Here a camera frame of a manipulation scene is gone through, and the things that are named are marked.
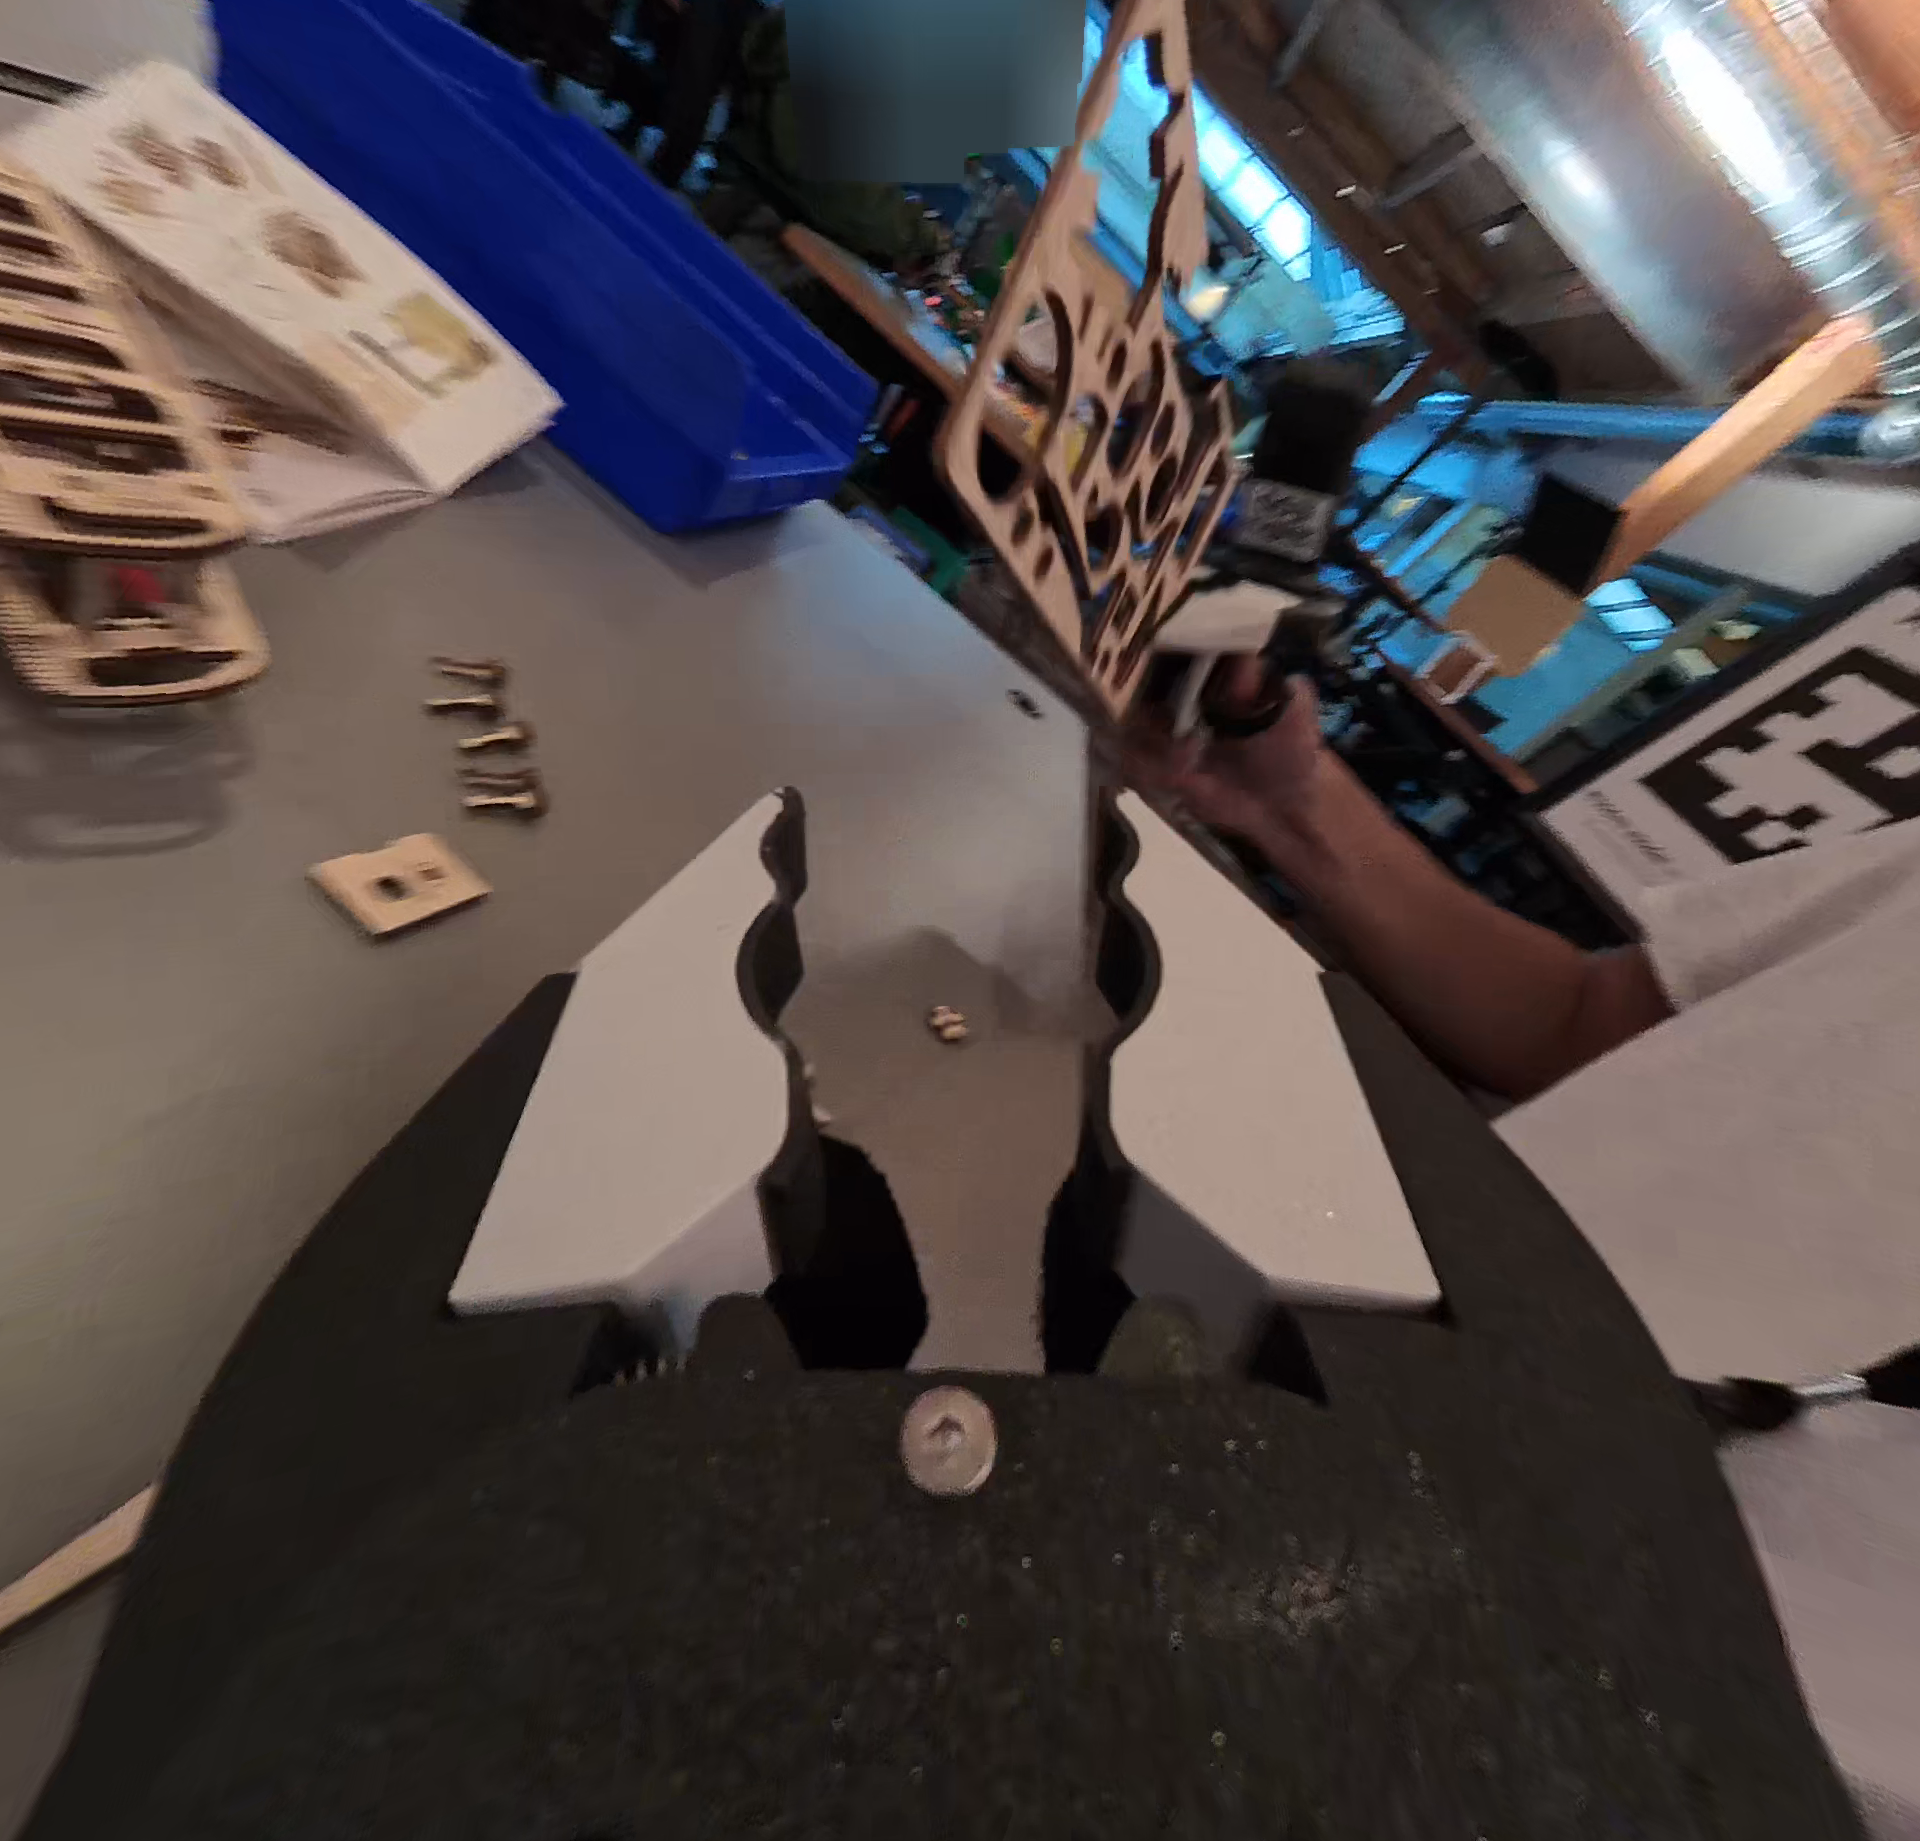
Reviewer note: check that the person's white t-shirt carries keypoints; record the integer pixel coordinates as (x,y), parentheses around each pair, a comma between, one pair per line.
(1726,1196)

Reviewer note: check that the wooden part sheet round cutouts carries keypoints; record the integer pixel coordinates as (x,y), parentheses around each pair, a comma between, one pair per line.
(974,466)

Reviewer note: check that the blue plastic bin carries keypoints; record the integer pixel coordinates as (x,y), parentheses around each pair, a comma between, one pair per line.
(526,220)

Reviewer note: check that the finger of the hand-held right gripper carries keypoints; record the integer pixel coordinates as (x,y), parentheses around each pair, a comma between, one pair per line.
(1245,618)

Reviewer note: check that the wooden part sheet long slots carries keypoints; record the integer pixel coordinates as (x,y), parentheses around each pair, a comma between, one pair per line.
(89,430)

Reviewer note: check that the silver ventilation duct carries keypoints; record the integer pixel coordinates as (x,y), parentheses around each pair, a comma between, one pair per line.
(1650,104)

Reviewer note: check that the open instruction booklet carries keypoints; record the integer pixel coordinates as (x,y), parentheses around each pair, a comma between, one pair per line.
(346,311)

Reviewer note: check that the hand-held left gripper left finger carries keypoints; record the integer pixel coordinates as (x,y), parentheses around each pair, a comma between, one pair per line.
(631,1123)

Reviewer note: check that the square wooden plate with holes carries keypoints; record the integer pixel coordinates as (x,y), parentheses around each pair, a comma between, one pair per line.
(338,883)

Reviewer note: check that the wooden beam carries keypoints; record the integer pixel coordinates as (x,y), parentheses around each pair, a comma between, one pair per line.
(1739,447)

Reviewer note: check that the framed black-white marker sign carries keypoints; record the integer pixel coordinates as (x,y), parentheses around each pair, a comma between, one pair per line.
(1846,716)

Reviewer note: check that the person's right hand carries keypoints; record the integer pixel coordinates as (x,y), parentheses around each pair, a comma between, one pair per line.
(1245,775)

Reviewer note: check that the grey desk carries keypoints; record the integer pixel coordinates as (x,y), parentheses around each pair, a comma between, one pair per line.
(675,641)

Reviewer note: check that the person's right forearm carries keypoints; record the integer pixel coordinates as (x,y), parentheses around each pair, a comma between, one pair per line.
(1471,970)

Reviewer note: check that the wooden storage shelf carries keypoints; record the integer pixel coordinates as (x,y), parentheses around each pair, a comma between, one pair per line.
(886,311)

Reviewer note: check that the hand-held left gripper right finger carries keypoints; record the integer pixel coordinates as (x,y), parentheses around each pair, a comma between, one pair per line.
(1275,1123)

